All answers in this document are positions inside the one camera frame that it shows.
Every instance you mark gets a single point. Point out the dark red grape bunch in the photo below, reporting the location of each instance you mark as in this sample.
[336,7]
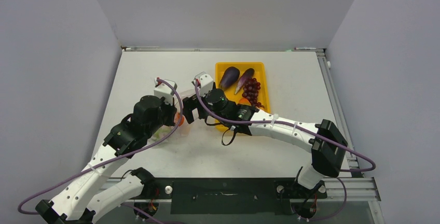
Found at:
[250,92]

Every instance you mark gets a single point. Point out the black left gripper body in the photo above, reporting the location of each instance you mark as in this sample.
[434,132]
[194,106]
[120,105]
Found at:
[165,117]

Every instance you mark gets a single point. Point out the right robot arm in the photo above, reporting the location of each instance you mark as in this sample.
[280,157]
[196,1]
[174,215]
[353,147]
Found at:
[324,141]

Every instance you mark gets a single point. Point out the orange pumpkin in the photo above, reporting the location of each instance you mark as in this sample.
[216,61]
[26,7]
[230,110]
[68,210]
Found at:
[180,119]

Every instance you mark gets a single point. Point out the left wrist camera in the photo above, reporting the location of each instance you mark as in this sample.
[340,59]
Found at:
[162,90]

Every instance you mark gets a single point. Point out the slim purple eggplant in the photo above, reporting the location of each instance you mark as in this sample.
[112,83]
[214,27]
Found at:
[248,74]

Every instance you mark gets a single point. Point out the marker pen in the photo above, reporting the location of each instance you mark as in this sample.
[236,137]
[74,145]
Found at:
[305,48]

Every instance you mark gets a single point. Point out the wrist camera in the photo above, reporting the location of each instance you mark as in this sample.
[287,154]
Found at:
[204,83]
[162,90]

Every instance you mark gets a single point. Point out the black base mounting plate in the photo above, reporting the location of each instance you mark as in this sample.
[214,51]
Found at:
[232,195]

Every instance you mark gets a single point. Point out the dark purple round eggplant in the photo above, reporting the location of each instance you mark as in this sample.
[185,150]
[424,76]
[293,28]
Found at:
[229,77]

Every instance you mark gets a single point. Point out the yellow plastic tray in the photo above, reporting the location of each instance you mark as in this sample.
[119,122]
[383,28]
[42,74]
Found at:
[260,76]

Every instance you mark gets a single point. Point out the green orange mango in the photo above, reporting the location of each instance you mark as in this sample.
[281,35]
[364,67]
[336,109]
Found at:
[244,101]

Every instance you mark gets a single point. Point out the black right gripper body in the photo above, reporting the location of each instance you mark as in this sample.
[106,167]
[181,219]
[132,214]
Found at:
[207,105]

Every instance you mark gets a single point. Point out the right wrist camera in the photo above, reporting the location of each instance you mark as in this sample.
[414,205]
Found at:
[204,83]

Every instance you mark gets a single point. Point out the clear zip top bag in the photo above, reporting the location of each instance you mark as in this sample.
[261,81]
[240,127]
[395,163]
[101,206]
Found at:
[176,134]

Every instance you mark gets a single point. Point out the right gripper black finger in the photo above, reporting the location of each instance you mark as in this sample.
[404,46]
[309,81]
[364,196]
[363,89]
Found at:
[188,113]
[191,101]

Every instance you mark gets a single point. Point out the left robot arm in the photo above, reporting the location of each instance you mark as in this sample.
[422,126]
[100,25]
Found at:
[80,201]

